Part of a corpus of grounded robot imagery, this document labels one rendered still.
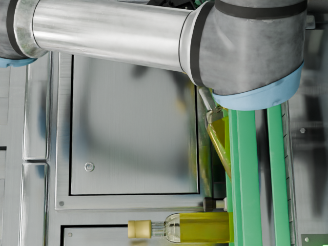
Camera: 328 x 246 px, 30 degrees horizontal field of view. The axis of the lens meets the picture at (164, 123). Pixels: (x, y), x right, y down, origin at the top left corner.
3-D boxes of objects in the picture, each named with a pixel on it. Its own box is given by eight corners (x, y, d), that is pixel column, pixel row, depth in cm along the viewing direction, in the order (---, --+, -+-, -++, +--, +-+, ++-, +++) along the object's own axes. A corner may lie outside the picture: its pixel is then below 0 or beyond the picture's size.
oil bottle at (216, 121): (270, 202, 122) (224, 107, 126) (276, 199, 116) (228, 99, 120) (244, 214, 121) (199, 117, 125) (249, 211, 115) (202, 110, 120)
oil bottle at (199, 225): (271, 214, 121) (162, 215, 120) (277, 211, 115) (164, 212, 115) (272, 242, 120) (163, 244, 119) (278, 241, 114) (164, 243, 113)
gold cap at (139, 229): (151, 220, 119) (128, 220, 119) (151, 218, 115) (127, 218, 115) (151, 239, 118) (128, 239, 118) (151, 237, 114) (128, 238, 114)
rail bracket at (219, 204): (263, 197, 130) (200, 198, 130) (270, 193, 123) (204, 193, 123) (264, 216, 129) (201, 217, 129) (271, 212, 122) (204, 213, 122)
